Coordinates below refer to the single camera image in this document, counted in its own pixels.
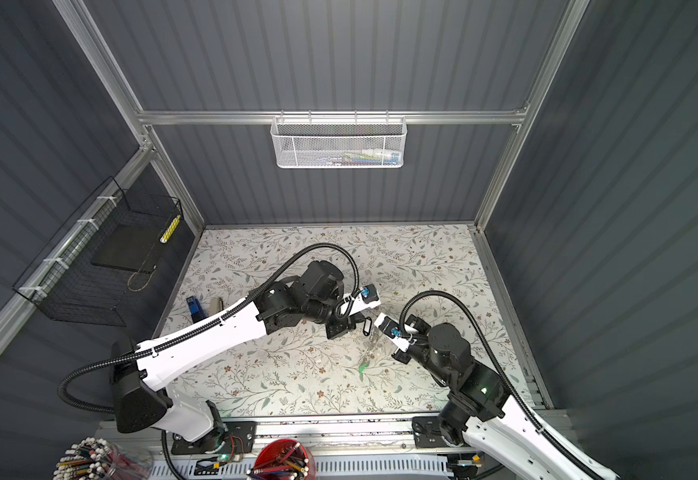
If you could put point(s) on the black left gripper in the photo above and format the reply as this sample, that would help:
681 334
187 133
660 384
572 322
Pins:
345 325

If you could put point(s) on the black wire basket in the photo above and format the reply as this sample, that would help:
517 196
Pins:
64 286

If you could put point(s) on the white mesh basket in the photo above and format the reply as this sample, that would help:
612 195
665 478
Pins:
351 144

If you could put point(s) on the white slotted cable duct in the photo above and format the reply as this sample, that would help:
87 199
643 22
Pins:
396 466

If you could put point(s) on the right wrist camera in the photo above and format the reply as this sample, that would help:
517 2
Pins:
400 334

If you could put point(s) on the clear pencil cup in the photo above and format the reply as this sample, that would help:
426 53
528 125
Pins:
97 458

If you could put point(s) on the yellow marker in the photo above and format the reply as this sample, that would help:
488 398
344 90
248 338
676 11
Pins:
170 229

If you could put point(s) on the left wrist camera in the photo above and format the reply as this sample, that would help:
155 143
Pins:
367 298

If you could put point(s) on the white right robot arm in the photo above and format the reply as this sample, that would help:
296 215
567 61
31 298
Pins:
484 409

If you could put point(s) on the red pencil cup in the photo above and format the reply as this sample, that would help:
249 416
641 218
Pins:
283 459

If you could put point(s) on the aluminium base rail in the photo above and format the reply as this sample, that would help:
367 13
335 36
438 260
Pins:
355 434

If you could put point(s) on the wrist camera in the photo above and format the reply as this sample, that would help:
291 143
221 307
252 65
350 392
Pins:
367 298
400 334

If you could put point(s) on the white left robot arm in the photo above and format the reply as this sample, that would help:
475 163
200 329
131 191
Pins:
320 283

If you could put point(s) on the black key tag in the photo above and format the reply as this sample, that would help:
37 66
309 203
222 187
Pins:
367 327

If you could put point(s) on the black foam pad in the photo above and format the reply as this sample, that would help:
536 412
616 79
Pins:
130 248

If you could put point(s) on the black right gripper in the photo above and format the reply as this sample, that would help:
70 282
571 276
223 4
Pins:
402 356

